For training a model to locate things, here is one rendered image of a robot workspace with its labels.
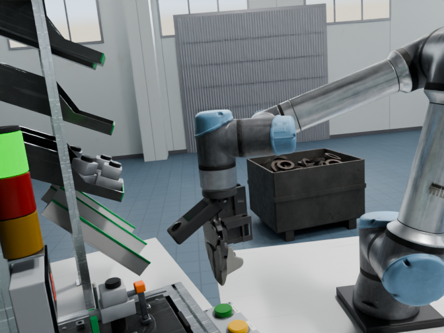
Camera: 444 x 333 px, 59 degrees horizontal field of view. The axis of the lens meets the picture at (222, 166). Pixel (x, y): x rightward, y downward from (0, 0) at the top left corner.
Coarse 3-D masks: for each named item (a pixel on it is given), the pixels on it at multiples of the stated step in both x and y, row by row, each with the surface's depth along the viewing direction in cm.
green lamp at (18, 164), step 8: (0, 136) 44; (8, 136) 45; (16, 136) 46; (0, 144) 44; (8, 144) 45; (16, 144) 46; (0, 152) 44; (8, 152) 45; (16, 152) 46; (24, 152) 47; (0, 160) 44; (8, 160) 45; (16, 160) 46; (24, 160) 47; (0, 168) 45; (8, 168) 45; (16, 168) 46; (24, 168) 47; (0, 176) 45; (8, 176) 45
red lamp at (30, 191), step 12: (0, 180) 45; (12, 180) 45; (24, 180) 47; (0, 192) 45; (12, 192) 46; (24, 192) 47; (0, 204) 45; (12, 204) 46; (24, 204) 47; (0, 216) 46; (12, 216) 46
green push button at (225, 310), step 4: (220, 304) 86; (224, 304) 86; (228, 304) 85; (216, 308) 84; (220, 308) 84; (224, 308) 84; (228, 308) 84; (232, 308) 84; (216, 312) 83; (220, 312) 83; (224, 312) 83; (228, 312) 83; (232, 312) 84; (220, 316) 82; (224, 316) 82
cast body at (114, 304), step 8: (112, 280) 75; (120, 280) 75; (104, 288) 74; (112, 288) 73; (120, 288) 73; (104, 296) 72; (112, 296) 73; (120, 296) 73; (104, 304) 72; (112, 304) 73; (120, 304) 74; (128, 304) 74; (96, 312) 74; (104, 312) 73; (112, 312) 73; (120, 312) 74; (128, 312) 75; (104, 320) 73; (112, 320) 74
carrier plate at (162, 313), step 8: (160, 296) 91; (136, 304) 89; (152, 304) 88; (160, 304) 88; (168, 304) 88; (152, 312) 85; (160, 312) 85; (168, 312) 85; (88, 320) 84; (160, 320) 82; (168, 320) 82; (176, 320) 81; (64, 328) 82; (72, 328) 82; (160, 328) 79; (168, 328) 79; (176, 328) 79
